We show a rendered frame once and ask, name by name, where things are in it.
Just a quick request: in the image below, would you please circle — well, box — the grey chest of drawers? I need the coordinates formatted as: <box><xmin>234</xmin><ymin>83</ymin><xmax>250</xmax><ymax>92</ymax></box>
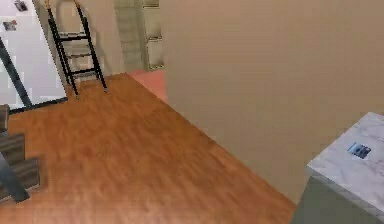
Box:
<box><xmin>113</xmin><ymin>0</ymin><xmax>165</xmax><ymax>72</ymax></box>

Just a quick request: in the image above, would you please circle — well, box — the dark fridge magnet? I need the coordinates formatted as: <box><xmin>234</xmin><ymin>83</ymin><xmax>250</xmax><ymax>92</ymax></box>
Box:
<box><xmin>13</xmin><ymin>0</ymin><xmax>29</xmax><ymax>13</ymax></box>

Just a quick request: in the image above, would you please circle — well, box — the white refrigerator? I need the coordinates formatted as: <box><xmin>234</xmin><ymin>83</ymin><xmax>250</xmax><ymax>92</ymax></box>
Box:
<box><xmin>0</xmin><ymin>0</ymin><xmax>69</xmax><ymax>115</ymax></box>

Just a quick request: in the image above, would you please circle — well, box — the red grey fridge magnet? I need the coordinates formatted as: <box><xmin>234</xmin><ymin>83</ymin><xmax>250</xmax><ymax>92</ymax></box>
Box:
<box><xmin>2</xmin><ymin>19</ymin><xmax>18</xmax><ymax>32</ymax></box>

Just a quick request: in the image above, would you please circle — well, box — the black ladder shelf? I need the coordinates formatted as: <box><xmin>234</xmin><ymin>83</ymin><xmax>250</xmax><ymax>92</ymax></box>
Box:
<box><xmin>44</xmin><ymin>0</ymin><xmax>109</xmax><ymax>98</ymax></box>

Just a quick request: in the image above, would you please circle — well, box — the small blue flat object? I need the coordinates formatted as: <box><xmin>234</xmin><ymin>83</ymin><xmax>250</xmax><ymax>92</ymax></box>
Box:
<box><xmin>346</xmin><ymin>142</ymin><xmax>372</xmax><ymax>160</ymax></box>

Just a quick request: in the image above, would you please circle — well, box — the black refrigerator handle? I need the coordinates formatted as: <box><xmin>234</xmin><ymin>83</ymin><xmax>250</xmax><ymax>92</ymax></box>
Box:
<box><xmin>0</xmin><ymin>37</ymin><xmax>33</xmax><ymax>109</ymax></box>

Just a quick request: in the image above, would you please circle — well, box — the dark grey bar handle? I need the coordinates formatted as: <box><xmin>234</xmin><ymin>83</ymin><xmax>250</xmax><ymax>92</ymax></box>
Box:
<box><xmin>0</xmin><ymin>151</ymin><xmax>31</xmax><ymax>203</ymax></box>

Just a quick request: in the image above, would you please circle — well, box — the grey marble counter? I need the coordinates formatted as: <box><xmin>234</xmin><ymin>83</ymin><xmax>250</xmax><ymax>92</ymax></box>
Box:
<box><xmin>290</xmin><ymin>111</ymin><xmax>384</xmax><ymax>224</ymax></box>

